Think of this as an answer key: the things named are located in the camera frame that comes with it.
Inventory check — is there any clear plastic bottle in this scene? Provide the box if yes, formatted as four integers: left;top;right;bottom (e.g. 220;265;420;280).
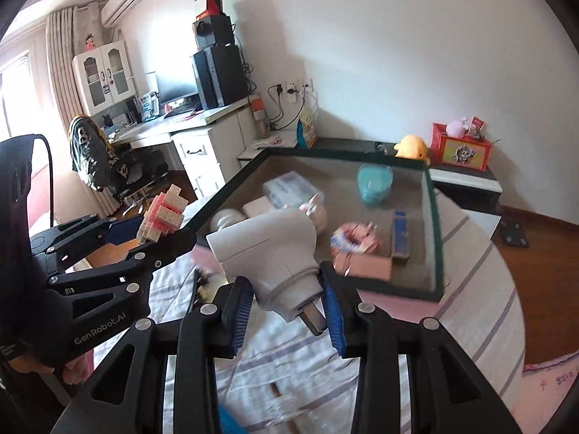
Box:
266;395;303;433

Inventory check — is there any teal round container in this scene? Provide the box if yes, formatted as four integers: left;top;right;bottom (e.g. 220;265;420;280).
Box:
356;163;393;207

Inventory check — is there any pink white block figure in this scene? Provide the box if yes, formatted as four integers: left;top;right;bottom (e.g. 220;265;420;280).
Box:
136;184;189;244

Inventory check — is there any white glass door cabinet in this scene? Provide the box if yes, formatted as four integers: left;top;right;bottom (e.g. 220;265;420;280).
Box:
72;41;135;116

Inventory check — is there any black white low cabinet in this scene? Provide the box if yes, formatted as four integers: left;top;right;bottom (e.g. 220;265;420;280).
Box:
236;137;504;236

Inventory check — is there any wall power socket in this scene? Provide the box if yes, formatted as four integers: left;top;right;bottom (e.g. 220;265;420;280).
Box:
272;78;315;103

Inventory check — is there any yellow plush octopus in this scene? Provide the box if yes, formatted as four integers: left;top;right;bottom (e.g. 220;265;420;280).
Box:
393;134;430;166

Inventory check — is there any red toy box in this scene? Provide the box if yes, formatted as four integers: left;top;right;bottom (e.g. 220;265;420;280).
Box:
430;116;493;171

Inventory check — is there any black speaker tower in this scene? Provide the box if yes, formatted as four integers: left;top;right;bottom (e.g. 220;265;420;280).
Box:
193;45;248;110

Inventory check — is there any blue gold slim box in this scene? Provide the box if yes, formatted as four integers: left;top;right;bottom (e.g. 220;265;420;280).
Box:
392;210;410;261

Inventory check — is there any white plastic adapter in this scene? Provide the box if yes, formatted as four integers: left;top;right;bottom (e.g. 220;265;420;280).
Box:
207;208;327;336

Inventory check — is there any beige curtain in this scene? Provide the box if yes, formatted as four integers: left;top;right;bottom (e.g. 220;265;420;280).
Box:
44;1;119;218

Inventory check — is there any orange capped bottle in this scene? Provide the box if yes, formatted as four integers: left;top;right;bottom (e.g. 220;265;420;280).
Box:
249;94;270;138

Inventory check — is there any pink green storage box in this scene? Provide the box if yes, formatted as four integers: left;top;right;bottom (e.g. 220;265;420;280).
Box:
187;148;444;302

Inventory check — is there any rose gold box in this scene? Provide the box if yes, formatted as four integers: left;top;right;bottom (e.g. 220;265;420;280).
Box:
333;252;393;282

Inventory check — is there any black office chair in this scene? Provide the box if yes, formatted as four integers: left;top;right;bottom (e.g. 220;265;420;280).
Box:
69;115;169;212

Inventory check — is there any black computer monitor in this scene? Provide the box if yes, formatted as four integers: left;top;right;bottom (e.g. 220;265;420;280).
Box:
156;68;199;108

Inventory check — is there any clear plastic case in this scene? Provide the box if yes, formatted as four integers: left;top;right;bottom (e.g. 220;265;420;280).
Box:
262;170;324;209

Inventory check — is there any blue snack bag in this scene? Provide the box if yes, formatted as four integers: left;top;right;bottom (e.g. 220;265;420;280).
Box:
296;108;317;149

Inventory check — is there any white desk with drawers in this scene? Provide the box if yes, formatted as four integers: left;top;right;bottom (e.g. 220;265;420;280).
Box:
113;98;257;198

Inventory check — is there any person left hand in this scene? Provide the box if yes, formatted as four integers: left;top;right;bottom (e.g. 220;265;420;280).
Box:
8;354;92;385

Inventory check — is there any pink pig doll figure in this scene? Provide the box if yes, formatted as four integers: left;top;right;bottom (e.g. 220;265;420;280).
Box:
299;193;328;235

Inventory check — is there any striped white tablecloth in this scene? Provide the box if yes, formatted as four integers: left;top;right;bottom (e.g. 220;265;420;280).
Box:
92;189;526;434

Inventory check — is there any black box on speaker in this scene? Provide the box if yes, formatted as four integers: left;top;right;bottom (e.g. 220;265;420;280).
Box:
193;0;234;51

